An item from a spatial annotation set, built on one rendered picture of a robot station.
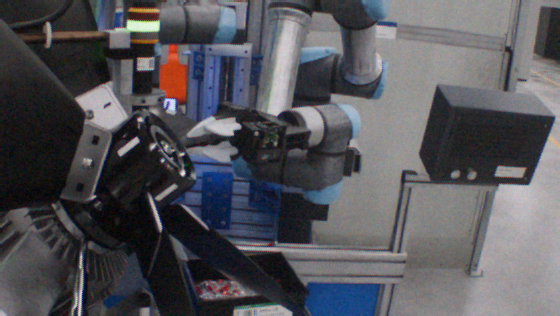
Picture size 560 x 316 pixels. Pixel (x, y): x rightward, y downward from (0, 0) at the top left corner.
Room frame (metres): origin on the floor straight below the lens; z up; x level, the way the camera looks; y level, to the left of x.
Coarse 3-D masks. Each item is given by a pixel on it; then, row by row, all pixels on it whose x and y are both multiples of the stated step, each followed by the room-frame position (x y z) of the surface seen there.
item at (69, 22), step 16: (0, 0) 0.68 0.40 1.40; (16, 0) 0.69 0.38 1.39; (32, 0) 0.71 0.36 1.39; (48, 0) 0.73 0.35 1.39; (64, 0) 0.75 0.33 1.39; (80, 0) 0.77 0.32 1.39; (0, 16) 0.66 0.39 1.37; (16, 16) 0.68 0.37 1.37; (32, 16) 0.69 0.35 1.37; (64, 16) 0.72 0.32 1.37; (80, 16) 0.75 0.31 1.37; (16, 32) 0.67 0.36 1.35; (32, 32) 0.68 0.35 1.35; (32, 48) 0.67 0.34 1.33; (48, 48) 0.68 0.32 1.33; (64, 48) 0.69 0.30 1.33; (80, 48) 0.71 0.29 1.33; (96, 48) 0.72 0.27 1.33; (48, 64) 0.66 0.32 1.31; (64, 64) 0.68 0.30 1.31; (80, 64) 0.69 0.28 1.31; (96, 64) 0.70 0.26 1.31; (64, 80) 0.66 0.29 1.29; (80, 80) 0.68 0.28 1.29; (96, 80) 0.68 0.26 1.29
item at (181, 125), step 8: (120, 104) 0.92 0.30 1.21; (128, 112) 0.89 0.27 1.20; (160, 112) 0.94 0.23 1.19; (168, 120) 0.90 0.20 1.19; (176, 120) 0.92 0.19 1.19; (184, 120) 0.95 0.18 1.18; (192, 120) 0.98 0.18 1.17; (176, 128) 0.86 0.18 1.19; (184, 128) 0.89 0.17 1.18; (192, 128) 0.91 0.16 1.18; (184, 136) 0.84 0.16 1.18; (208, 136) 0.91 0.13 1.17; (216, 136) 0.95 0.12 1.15; (184, 144) 0.79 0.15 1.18; (192, 144) 0.81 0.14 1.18
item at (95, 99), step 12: (84, 96) 0.67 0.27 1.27; (96, 96) 0.68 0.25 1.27; (108, 96) 0.69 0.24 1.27; (84, 108) 0.66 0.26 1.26; (96, 108) 0.67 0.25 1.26; (108, 108) 0.68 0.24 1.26; (120, 108) 0.68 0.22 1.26; (96, 120) 0.66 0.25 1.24; (108, 120) 0.67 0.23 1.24; (120, 120) 0.67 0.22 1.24
